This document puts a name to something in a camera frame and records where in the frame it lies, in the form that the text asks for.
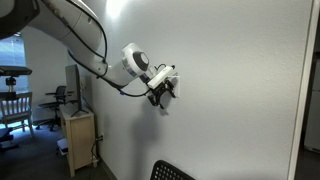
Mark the light wooden cabinet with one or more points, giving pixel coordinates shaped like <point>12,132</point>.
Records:
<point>79,130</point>

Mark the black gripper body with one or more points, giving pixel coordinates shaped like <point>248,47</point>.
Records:
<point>155,96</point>

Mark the black computer monitor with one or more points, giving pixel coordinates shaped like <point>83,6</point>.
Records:
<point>73,93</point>

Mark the black office chair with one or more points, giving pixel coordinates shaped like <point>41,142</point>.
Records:
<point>59,96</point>

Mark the black perforated metal chair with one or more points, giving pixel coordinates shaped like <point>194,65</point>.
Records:
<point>163,170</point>

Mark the white wooden chair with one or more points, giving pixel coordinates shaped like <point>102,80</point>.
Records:
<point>17,110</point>

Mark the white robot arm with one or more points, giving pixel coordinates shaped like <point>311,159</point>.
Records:
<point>76,26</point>

